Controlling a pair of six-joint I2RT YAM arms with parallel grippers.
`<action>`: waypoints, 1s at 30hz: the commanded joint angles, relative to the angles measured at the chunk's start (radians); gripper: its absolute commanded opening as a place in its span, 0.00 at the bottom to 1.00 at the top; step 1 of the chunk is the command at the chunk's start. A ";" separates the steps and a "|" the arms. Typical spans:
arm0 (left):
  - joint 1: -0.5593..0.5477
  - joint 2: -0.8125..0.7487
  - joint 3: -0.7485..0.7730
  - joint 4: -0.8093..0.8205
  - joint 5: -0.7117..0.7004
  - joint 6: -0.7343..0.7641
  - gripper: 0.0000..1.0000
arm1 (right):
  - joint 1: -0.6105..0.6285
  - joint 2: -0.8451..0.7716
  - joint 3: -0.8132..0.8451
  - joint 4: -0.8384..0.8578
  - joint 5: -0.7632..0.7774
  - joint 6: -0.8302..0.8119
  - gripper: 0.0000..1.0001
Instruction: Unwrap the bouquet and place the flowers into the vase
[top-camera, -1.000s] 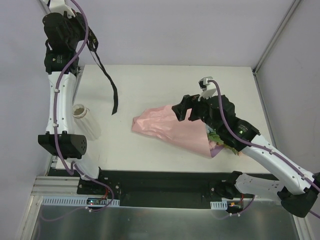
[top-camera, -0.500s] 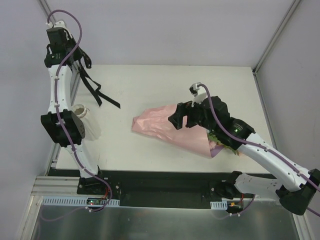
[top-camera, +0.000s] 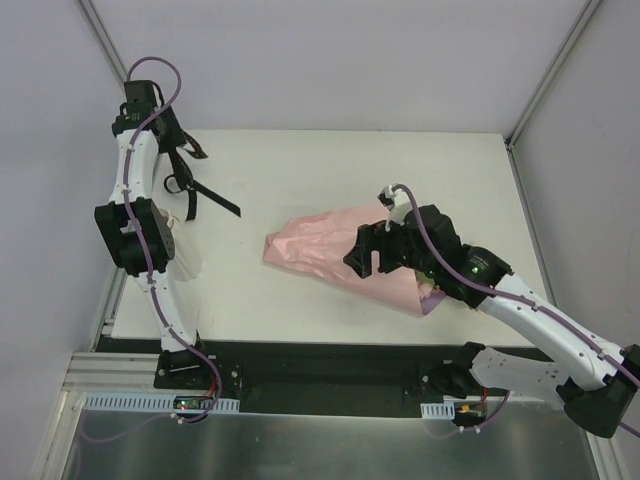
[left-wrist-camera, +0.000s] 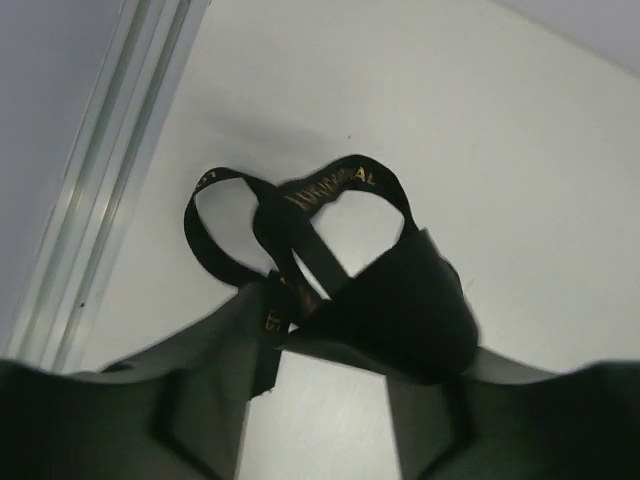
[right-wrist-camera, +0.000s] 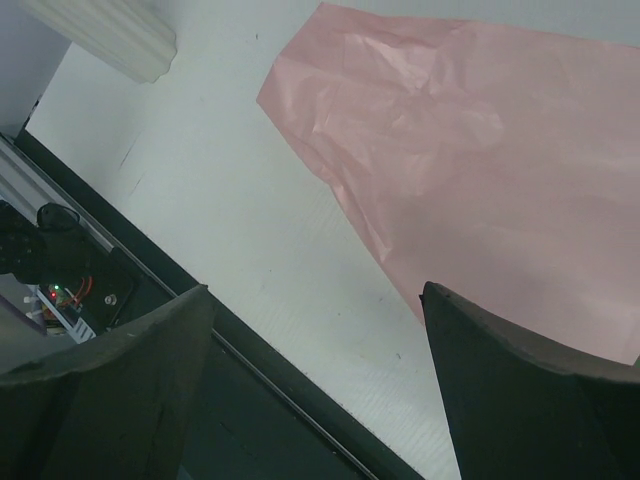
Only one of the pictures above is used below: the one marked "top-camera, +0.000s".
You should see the pink wrapping paper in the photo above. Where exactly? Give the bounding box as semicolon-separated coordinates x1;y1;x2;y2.
263;204;424;316

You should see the black ribbon gold lettering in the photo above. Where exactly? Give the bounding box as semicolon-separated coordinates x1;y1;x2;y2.
160;131;241;221

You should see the purple tissue paper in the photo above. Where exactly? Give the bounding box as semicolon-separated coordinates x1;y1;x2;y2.
418;282;446;315

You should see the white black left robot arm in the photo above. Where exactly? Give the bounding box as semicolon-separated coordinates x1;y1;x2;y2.
94;80;212;389

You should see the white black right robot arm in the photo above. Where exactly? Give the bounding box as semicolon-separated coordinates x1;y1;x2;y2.
343;205;639;438

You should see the white ribbed vase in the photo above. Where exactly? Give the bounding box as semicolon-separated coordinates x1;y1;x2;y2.
160;209;203;282

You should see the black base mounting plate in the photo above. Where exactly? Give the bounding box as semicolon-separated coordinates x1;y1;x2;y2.
97;338;566;418

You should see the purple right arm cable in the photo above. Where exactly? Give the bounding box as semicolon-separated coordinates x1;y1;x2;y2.
392;183;640;441

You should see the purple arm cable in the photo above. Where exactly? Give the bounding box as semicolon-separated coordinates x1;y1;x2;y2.
79;56;236;444
392;183;640;441

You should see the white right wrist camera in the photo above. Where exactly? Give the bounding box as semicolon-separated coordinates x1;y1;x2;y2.
377;184;412;231

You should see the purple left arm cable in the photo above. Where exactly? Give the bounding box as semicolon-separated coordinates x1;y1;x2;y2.
79;56;236;444

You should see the aluminium left corner post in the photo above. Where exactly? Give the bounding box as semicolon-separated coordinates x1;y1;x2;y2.
74;0;169;149

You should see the aluminium corner post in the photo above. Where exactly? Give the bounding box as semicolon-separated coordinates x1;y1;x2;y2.
74;0;169;149
505;0;606;152

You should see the white right cable duct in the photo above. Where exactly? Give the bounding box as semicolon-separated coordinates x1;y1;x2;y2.
420;400;456;421

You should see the white cable duct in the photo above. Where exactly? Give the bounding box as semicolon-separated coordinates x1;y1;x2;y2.
420;400;456;421
84;393;240;415

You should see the white left cable duct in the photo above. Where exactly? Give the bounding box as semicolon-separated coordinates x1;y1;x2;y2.
84;393;240;415

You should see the aluminium right corner post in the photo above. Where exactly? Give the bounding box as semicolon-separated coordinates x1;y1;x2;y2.
505;0;606;152

